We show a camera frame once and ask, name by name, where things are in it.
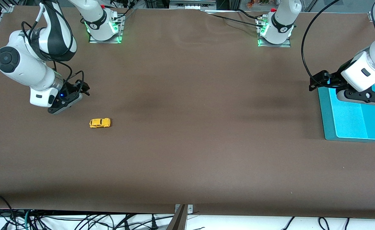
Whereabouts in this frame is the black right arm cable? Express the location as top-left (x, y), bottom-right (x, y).
top-left (21, 0), bottom-right (85, 93)

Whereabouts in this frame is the small metal table bracket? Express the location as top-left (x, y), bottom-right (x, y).
top-left (175, 204), bottom-right (193, 214)

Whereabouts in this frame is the yellow toy beetle car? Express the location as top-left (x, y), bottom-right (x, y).
top-left (89, 118), bottom-right (111, 129)

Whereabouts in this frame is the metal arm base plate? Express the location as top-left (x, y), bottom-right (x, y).
top-left (257, 18), bottom-right (292, 48)
top-left (89, 14), bottom-right (124, 44)

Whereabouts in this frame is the long black table cable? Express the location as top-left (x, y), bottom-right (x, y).
top-left (203, 11), bottom-right (264, 27)

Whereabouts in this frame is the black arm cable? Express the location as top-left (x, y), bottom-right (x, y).
top-left (21, 0), bottom-right (85, 93)
top-left (301, 0), bottom-right (341, 88)

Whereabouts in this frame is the grey metal background frame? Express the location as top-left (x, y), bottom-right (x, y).
top-left (170, 0), bottom-right (216, 9)

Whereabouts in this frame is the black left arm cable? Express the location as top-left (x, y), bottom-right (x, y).
top-left (301, 0), bottom-right (341, 88)

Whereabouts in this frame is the dark angled support beam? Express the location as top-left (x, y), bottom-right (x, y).
top-left (167, 204), bottom-right (188, 230)

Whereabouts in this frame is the teal plastic storage bin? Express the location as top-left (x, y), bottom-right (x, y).
top-left (317, 84), bottom-right (375, 142)

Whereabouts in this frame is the short black table cable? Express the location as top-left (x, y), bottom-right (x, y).
top-left (237, 9), bottom-right (264, 20)

